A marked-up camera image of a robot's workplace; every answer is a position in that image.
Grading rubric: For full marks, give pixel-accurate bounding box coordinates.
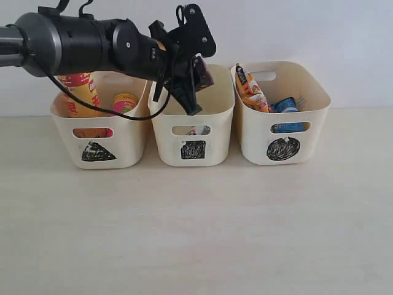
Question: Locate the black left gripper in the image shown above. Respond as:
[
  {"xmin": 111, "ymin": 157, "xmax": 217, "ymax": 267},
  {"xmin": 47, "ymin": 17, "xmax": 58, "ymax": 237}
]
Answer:
[{"xmin": 149, "ymin": 20, "xmax": 202, "ymax": 116}]

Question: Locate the purple drink carton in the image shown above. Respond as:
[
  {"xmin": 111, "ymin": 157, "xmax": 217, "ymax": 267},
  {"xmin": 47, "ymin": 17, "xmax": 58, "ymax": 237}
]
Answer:
[{"xmin": 193, "ymin": 56, "xmax": 214, "ymax": 92}]

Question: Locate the white blue milk pouch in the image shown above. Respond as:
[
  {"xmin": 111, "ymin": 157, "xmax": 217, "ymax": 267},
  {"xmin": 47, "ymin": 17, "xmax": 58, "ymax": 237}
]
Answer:
[{"xmin": 187, "ymin": 125, "xmax": 211, "ymax": 136}]

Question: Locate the pink Lays chips can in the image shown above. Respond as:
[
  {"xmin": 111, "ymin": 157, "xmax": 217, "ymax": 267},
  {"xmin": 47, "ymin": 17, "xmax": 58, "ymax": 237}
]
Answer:
[{"xmin": 104, "ymin": 93, "xmax": 139, "ymax": 138}]

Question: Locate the orange noodle packet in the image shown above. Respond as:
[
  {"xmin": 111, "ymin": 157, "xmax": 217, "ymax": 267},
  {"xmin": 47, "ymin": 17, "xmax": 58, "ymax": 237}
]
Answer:
[{"xmin": 235, "ymin": 63, "xmax": 273, "ymax": 113}]

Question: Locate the blue noodle packet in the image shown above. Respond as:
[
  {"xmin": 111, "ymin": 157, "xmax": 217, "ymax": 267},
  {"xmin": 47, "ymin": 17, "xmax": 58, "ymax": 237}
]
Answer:
[{"xmin": 270, "ymin": 97, "xmax": 308, "ymax": 133}]

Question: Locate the yellow Lays chips can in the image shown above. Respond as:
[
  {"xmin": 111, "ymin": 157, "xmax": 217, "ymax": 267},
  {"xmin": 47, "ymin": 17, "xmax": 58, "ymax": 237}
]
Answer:
[{"xmin": 56, "ymin": 71, "xmax": 108, "ymax": 138}]

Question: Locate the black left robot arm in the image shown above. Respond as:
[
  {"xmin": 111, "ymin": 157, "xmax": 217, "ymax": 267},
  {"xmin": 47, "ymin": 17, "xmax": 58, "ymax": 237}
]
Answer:
[{"xmin": 1, "ymin": 5, "xmax": 216, "ymax": 116}]

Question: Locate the cream bin with square mark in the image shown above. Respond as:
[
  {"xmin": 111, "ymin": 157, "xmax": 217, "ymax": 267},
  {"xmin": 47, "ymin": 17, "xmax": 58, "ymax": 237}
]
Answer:
[{"xmin": 152, "ymin": 65, "xmax": 235, "ymax": 167}]

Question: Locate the cream bin with triangle mark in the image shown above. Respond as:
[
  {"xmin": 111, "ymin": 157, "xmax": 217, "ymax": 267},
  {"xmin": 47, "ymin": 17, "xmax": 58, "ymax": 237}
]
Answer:
[{"xmin": 50, "ymin": 72, "xmax": 152, "ymax": 170}]

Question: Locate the cream bin with circle mark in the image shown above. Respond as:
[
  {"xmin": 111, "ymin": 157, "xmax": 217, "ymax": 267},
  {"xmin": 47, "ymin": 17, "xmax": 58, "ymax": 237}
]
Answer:
[{"xmin": 233, "ymin": 61, "xmax": 331, "ymax": 165}]

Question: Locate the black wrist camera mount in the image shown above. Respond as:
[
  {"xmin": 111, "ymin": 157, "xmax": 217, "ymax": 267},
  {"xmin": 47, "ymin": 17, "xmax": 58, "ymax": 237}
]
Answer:
[{"xmin": 168, "ymin": 4, "xmax": 217, "ymax": 62}]

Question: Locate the black cable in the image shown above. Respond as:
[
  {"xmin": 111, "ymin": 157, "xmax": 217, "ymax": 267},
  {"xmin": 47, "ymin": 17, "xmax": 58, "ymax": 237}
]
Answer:
[{"xmin": 6, "ymin": 0, "xmax": 191, "ymax": 122}]

